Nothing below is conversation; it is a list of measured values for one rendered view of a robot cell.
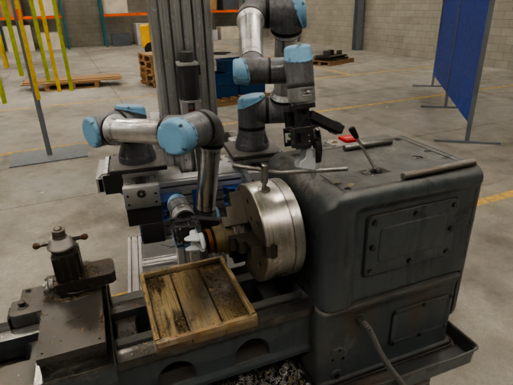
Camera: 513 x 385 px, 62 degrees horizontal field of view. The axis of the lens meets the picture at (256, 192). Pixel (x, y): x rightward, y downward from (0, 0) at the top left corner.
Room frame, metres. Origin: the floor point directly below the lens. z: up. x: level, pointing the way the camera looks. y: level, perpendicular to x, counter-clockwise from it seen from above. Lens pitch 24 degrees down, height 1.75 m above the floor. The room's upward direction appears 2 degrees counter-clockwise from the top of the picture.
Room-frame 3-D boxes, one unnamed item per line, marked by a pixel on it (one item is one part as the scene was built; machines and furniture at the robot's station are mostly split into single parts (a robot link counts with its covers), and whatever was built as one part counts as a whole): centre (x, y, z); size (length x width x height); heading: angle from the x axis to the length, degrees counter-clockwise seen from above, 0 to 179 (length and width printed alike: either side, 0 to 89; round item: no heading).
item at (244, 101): (1.80, 0.01, 1.33); 0.13 x 0.12 x 0.14; 90
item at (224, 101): (8.44, 0.38, 0.39); 1.20 x 0.80 x 0.79; 121
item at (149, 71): (10.65, 2.03, 0.36); 1.26 x 0.86 x 0.73; 124
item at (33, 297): (0.97, 0.59, 0.90); 0.47 x 0.30 x 0.06; 21
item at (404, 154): (1.35, -0.39, 1.06); 0.59 x 0.48 x 0.39; 111
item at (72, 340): (1.00, 0.55, 0.95); 0.43 x 0.17 x 0.05; 21
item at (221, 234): (1.14, 0.12, 1.08); 0.09 x 0.09 x 0.09; 21
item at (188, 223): (1.21, 0.23, 1.08); 0.12 x 0.09 x 0.08; 19
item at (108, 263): (1.07, 0.54, 0.99); 0.20 x 0.10 x 0.05; 111
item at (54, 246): (1.06, 0.57, 1.13); 0.08 x 0.08 x 0.03
